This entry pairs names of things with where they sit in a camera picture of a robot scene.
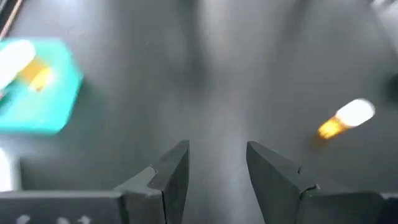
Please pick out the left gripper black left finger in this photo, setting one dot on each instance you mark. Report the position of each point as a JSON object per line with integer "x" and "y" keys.
{"x": 168, "y": 193}

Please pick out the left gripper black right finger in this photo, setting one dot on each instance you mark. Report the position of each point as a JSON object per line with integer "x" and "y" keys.
{"x": 280, "y": 193}

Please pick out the amber pill bottle white cap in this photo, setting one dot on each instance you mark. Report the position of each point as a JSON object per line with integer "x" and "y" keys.
{"x": 15, "y": 59}
{"x": 354, "y": 112}

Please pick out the teal translucent plastic bin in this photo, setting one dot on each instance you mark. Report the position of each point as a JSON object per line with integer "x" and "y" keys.
{"x": 46, "y": 109}

